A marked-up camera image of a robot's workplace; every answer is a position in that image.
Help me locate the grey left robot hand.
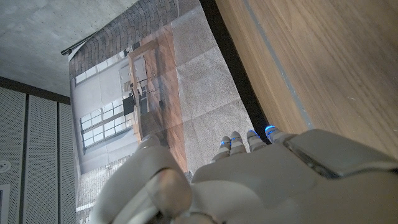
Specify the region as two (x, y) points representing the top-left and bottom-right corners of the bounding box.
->
(88, 125), (398, 224)

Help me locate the printed room backdrop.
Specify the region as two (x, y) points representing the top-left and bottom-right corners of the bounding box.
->
(68, 0), (271, 224)

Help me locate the black backdrop stand pole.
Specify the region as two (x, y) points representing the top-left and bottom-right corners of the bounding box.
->
(60, 29), (106, 56)

